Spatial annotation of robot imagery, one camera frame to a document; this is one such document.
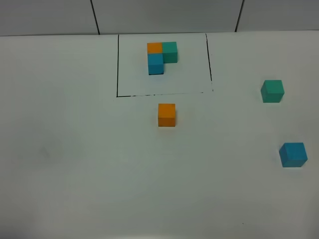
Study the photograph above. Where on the blue template cube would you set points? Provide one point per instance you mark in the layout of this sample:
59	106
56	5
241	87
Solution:
155	64

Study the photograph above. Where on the green template cube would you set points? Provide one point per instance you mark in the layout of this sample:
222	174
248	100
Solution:
170	53

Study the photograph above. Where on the orange template cube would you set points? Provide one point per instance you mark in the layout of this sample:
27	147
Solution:
154	48

